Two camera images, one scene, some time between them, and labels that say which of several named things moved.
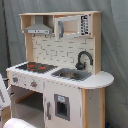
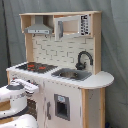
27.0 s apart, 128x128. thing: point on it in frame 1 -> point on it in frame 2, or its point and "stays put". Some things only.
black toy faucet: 81,66 stays put
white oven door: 5,93 -> 36,107
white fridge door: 62,106 stays put
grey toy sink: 75,74 stays put
